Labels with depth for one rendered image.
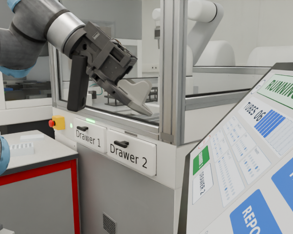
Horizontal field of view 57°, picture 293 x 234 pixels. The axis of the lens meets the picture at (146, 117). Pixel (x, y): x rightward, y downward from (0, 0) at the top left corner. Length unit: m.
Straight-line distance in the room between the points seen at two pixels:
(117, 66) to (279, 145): 0.32
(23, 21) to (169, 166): 0.58
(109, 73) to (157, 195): 0.56
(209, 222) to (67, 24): 0.42
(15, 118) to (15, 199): 0.75
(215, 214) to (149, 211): 0.70
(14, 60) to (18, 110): 1.38
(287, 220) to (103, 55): 0.40
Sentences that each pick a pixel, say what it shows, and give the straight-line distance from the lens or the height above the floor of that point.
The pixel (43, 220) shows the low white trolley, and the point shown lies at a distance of 1.48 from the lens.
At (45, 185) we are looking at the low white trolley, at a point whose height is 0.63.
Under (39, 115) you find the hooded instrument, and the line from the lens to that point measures 2.04.
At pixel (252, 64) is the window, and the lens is 1.18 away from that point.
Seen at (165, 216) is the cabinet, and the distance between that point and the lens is 0.98.
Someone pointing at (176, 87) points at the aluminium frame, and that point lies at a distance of 0.82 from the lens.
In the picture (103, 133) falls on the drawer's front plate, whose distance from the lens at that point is 1.16.
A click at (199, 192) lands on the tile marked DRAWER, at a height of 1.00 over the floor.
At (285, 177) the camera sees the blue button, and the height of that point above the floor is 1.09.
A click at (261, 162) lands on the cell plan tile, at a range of 0.35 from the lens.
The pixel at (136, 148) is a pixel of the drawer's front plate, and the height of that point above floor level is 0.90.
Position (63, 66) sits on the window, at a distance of 1.54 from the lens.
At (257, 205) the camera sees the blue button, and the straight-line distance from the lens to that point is 0.30.
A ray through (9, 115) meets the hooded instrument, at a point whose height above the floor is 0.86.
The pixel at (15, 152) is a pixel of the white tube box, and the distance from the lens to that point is 1.44.
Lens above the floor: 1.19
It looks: 11 degrees down
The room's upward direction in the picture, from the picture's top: straight up
